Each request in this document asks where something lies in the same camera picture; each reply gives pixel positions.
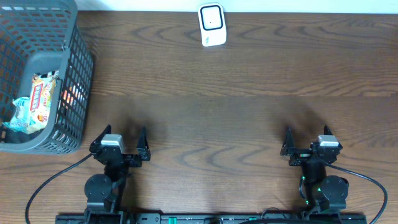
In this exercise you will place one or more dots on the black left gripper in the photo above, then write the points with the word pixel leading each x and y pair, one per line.
pixel 146 154

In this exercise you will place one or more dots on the white barcode scanner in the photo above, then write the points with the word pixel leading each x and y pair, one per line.
pixel 212 24

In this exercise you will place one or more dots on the teal snack wrapper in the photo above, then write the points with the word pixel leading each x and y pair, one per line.
pixel 20 119

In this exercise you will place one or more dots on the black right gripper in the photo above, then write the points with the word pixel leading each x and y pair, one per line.
pixel 301 154

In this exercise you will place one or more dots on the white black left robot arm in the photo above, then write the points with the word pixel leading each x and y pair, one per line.
pixel 104 191

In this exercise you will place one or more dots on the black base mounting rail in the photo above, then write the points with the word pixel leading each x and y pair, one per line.
pixel 156 218

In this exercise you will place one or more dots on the large orange wipes pack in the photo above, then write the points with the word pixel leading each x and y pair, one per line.
pixel 43 85

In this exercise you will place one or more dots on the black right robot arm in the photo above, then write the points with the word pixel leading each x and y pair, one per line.
pixel 324 194

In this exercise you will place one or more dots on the grey plastic mesh basket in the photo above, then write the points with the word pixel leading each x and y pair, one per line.
pixel 41 37

